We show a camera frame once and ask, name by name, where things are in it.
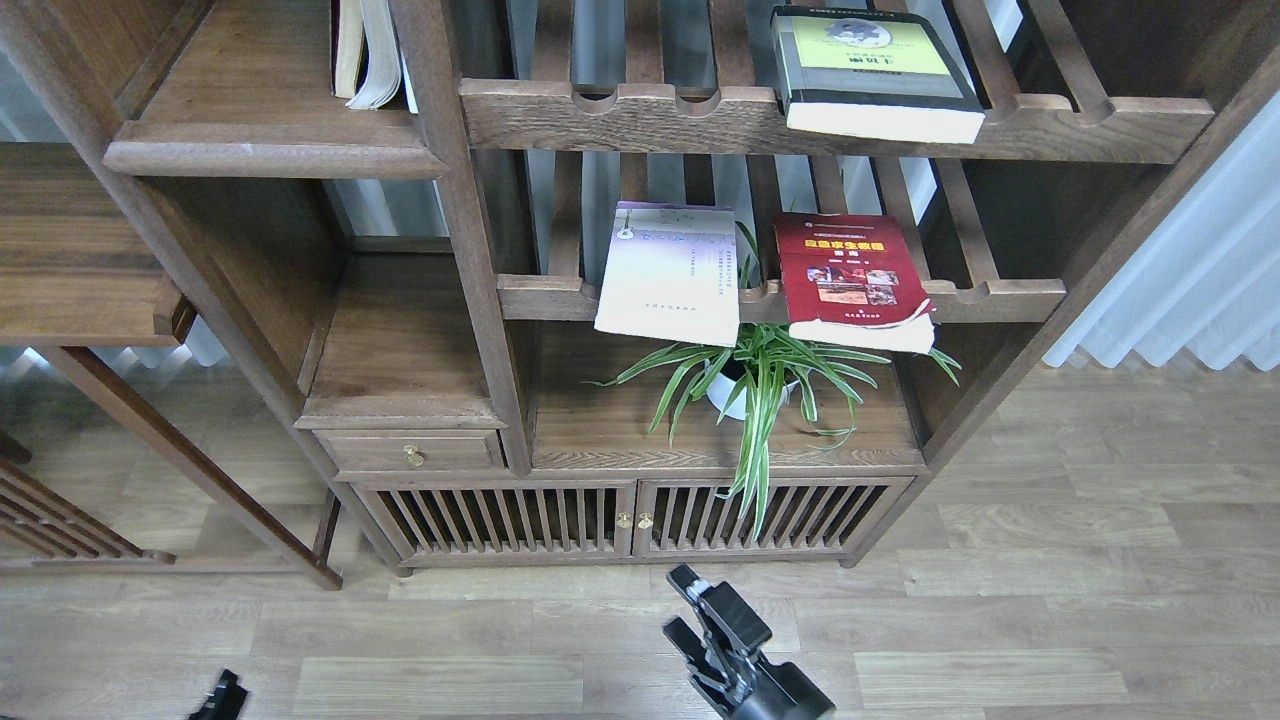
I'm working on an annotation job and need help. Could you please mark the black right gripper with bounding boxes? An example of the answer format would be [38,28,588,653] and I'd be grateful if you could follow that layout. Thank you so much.
[663,564,836,719]

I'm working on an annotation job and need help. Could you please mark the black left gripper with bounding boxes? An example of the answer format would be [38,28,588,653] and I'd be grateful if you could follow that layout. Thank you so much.
[188,669,250,720]

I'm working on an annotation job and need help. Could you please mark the white lavender cover book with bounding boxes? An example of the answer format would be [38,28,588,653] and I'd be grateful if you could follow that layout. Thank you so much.
[594,201,740,347]

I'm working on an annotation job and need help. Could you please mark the red cover book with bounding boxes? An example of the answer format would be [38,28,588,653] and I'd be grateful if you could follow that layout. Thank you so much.
[774,213,934,354]

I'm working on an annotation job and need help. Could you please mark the thick yellow grey book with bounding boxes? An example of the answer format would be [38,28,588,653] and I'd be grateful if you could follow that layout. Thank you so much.
[771,5,986,143]

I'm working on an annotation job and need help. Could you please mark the upright cream books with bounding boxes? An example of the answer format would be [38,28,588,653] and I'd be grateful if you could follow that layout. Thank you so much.
[330,1,419,114]

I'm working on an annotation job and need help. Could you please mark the white plant pot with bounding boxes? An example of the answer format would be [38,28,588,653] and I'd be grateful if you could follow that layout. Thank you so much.
[707,361,800,421]

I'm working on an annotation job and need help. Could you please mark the brass drawer knob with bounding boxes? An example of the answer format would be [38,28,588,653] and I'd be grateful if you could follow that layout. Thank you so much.
[403,445,426,468]

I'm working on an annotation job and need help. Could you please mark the large wooden bookshelf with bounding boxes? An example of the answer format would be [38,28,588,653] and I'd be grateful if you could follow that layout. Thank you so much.
[3,1,1277,574]

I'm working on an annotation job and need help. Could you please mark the wooden side table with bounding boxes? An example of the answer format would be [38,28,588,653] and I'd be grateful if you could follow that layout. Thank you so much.
[1,142,342,591]

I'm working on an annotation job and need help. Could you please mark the white pleated curtain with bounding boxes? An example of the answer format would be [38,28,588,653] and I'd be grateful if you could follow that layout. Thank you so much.
[1044,99,1279,372]

